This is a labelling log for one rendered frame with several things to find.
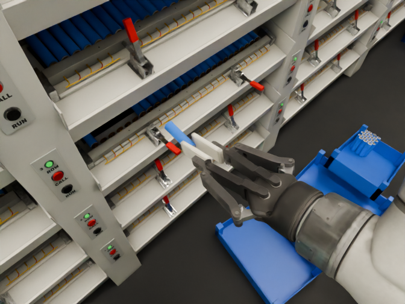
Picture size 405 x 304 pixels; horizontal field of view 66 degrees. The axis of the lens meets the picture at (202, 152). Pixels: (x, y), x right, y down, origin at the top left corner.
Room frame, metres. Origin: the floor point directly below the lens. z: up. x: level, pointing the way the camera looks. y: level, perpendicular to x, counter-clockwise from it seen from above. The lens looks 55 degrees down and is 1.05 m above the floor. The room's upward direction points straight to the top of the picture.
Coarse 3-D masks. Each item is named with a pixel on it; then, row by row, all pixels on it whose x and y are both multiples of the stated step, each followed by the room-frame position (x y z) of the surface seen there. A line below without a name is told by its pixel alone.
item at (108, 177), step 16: (256, 32) 0.78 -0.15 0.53; (272, 32) 0.76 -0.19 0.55; (272, 48) 0.73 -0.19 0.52; (288, 48) 0.72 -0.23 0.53; (256, 64) 0.67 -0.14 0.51; (272, 64) 0.68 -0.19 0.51; (192, 80) 0.59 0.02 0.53; (224, 80) 0.60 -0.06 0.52; (256, 80) 0.64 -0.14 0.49; (208, 96) 0.55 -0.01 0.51; (224, 96) 0.56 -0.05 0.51; (176, 112) 0.49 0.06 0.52; (192, 112) 0.50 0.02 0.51; (208, 112) 0.50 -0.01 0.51; (112, 128) 0.43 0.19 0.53; (160, 128) 0.45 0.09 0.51; (192, 128) 0.48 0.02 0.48; (80, 144) 0.39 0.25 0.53; (128, 144) 0.40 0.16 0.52; (144, 144) 0.40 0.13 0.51; (160, 144) 0.41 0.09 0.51; (112, 160) 0.36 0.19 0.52; (128, 160) 0.36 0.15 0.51; (144, 160) 0.37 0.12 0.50; (96, 176) 0.32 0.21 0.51; (112, 176) 0.33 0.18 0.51; (128, 176) 0.35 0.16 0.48
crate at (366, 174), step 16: (384, 144) 0.75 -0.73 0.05; (336, 160) 0.61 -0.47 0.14; (352, 160) 0.67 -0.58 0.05; (368, 160) 0.68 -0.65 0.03; (384, 160) 0.70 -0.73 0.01; (400, 160) 0.68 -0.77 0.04; (352, 176) 0.56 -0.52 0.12; (368, 176) 0.59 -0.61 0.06; (384, 176) 0.61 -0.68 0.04; (368, 192) 0.50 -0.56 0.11
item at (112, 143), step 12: (264, 36) 0.74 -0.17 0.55; (252, 48) 0.69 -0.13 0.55; (228, 60) 0.64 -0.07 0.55; (240, 60) 0.65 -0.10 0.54; (252, 60) 0.67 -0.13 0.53; (216, 72) 0.60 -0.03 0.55; (192, 84) 0.55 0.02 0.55; (204, 84) 0.56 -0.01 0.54; (180, 96) 0.52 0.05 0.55; (192, 96) 0.53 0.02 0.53; (156, 108) 0.48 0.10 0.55; (168, 108) 0.48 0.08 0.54; (144, 120) 0.44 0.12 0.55; (168, 120) 0.46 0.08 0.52; (120, 132) 0.41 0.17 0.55; (132, 132) 0.41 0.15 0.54; (108, 144) 0.38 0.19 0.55; (120, 144) 0.39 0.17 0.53; (96, 156) 0.35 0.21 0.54
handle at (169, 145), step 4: (156, 136) 0.41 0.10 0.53; (160, 136) 0.41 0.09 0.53; (160, 140) 0.40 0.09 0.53; (164, 140) 0.40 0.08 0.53; (168, 144) 0.39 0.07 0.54; (172, 144) 0.39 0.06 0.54; (168, 148) 0.38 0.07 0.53; (172, 148) 0.38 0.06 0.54; (176, 148) 0.37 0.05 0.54; (176, 152) 0.37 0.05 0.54; (180, 152) 0.37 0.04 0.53
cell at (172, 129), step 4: (168, 124) 0.36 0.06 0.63; (172, 124) 0.36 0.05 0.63; (168, 128) 0.35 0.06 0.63; (172, 128) 0.35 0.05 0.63; (176, 128) 0.35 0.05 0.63; (168, 132) 0.35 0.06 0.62; (172, 132) 0.34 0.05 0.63; (176, 132) 0.34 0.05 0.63; (180, 132) 0.34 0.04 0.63; (172, 136) 0.34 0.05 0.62; (176, 136) 0.34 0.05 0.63; (180, 136) 0.34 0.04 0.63; (184, 136) 0.34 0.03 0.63; (180, 140) 0.33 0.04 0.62; (184, 140) 0.33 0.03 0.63; (188, 140) 0.33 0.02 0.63; (192, 144) 0.32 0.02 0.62
